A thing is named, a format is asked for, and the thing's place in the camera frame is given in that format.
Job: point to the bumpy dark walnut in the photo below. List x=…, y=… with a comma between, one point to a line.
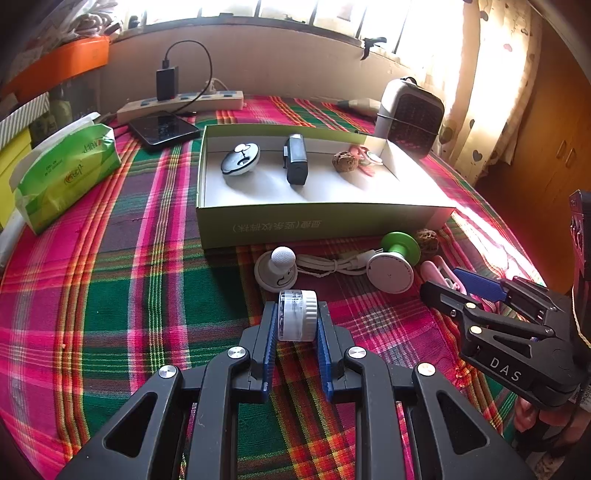
x=427, y=241

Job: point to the orange box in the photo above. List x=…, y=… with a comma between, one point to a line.
x=69, y=57

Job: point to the white plug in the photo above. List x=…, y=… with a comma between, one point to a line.
x=211, y=87

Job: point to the wrinkled brown walnut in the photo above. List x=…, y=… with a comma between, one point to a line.
x=345, y=163

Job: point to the barred window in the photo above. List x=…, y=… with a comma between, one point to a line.
x=300, y=9

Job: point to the yellow cardboard box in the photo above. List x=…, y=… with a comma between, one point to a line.
x=11, y=161

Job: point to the white power strip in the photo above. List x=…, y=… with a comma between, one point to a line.
x=217, y=100

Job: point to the green white round holder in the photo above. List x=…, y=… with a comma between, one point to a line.
x=390, y=274

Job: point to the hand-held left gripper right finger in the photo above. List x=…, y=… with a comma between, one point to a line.
x=323, y=355

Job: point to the black charger adapter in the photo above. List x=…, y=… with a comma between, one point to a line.
x=166, y=85

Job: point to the white round ball holder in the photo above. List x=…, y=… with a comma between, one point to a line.
x=270, y=272

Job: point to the black smartphone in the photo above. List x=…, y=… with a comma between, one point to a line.
x=161, y=129

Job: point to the pink small clip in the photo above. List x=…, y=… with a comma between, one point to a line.
x=367, y=159

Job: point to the heart print curtain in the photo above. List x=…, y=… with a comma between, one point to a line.
x=489, y=92

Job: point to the green tissue pack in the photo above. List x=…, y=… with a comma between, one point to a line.
x=60, y=175

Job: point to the white paper sheet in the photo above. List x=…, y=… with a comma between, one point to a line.
x=9, y=240

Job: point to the round black white device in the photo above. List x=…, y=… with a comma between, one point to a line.
x=240, y=161

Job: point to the clear storage container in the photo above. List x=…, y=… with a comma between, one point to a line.
x=78, y=101

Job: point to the grey small heater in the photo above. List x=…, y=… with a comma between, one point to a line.
x=406, y=120

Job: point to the person's right hand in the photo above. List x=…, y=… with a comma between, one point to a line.
x=531, y=415

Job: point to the striped box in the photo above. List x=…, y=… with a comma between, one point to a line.
x=27, y=115

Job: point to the pile of white packets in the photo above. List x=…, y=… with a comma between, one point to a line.
x=90, y=23

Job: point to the pink clip lens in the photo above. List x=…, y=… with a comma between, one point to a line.
x=436, y=272

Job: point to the black rectangular device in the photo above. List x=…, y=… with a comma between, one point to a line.
x=295, y=161

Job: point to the white ribbed round jar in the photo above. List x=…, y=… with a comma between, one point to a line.
x=298, y=316

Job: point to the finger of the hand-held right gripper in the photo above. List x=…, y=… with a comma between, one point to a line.
x=480, y=284
x=443, y=297

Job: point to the green cardboard box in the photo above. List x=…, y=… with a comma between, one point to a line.
x=277, y=230

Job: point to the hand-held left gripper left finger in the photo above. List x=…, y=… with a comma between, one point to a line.
x=270, y=350

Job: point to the wooden cabinet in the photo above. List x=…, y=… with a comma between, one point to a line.
x=545, y=161

